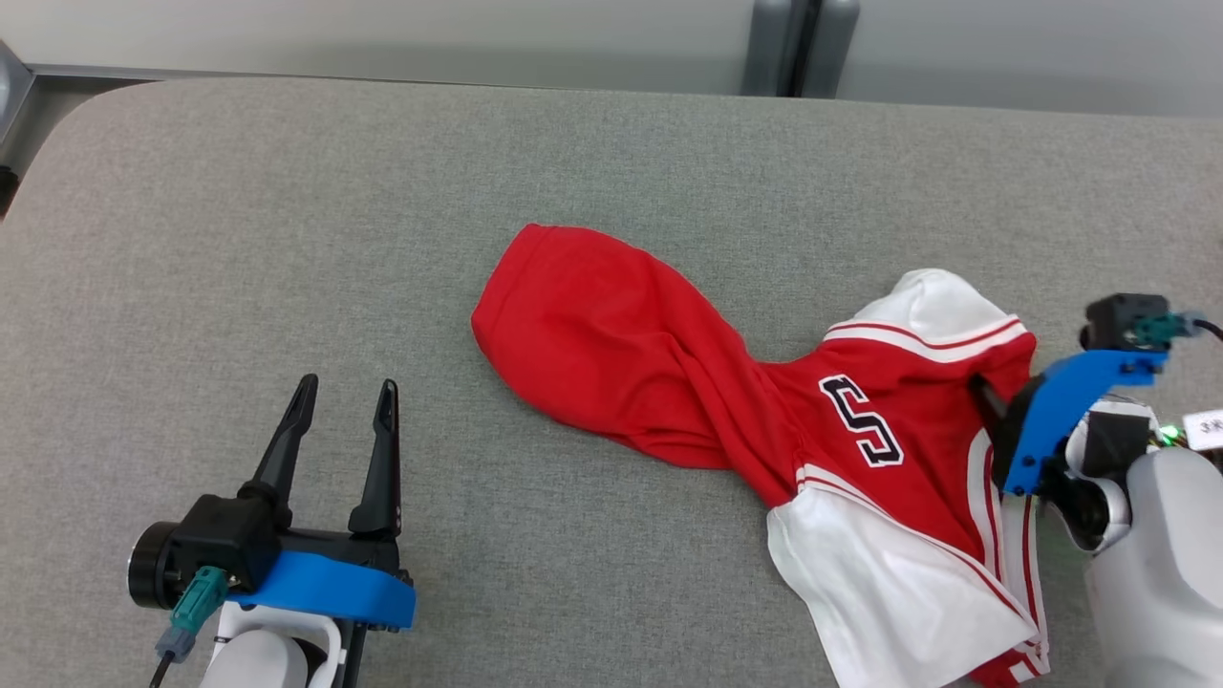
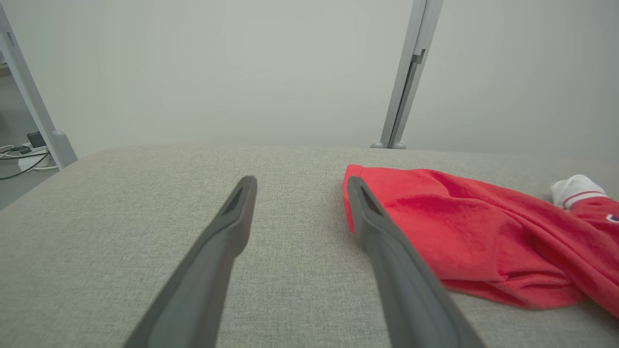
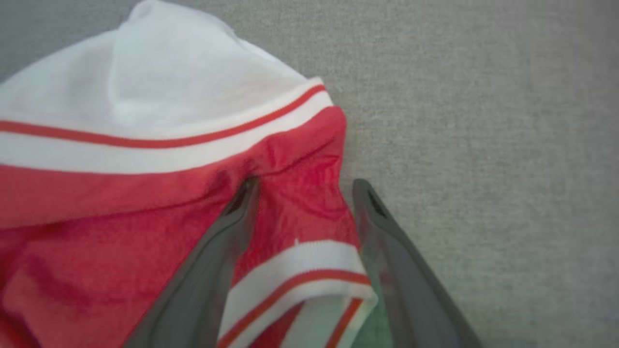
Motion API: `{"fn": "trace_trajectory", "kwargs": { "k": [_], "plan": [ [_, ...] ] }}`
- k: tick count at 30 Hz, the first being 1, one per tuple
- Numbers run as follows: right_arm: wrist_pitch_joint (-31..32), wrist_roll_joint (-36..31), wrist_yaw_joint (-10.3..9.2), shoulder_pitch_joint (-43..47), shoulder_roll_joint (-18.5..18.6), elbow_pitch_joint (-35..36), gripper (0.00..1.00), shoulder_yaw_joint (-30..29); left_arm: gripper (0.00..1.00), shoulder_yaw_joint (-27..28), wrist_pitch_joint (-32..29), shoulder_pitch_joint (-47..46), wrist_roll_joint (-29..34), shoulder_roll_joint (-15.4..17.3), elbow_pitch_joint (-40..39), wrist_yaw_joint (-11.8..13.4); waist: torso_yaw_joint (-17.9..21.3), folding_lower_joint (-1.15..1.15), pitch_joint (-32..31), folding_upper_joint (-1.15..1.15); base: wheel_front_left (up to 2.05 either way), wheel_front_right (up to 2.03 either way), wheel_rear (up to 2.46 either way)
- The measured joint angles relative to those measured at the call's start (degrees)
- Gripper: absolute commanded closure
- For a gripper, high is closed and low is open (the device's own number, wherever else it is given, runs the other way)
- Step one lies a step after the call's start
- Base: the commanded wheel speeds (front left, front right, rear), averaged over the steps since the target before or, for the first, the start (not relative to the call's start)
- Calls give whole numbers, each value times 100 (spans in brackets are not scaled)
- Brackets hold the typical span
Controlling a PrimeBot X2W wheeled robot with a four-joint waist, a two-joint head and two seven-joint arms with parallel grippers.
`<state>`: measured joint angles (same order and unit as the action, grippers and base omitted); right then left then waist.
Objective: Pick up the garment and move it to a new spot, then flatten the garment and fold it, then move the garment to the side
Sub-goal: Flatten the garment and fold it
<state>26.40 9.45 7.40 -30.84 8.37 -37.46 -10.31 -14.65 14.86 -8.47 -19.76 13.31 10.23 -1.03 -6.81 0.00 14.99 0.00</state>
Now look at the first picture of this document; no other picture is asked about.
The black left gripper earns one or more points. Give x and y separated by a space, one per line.
354 552

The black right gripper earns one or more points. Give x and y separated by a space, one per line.
1013 430

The red white jersey shirt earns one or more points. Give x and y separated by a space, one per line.
621 354

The white paper label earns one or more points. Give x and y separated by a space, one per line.
1206 430

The black caster wheel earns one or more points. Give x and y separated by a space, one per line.
7 191

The blue left camera mount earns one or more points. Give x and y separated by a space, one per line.
334 592

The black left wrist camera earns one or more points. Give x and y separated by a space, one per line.
215 545

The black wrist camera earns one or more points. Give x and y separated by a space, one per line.
215 545
1123 320

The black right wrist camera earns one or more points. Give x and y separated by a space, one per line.
1123 320

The grey partition post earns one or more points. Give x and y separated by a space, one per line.
769 43

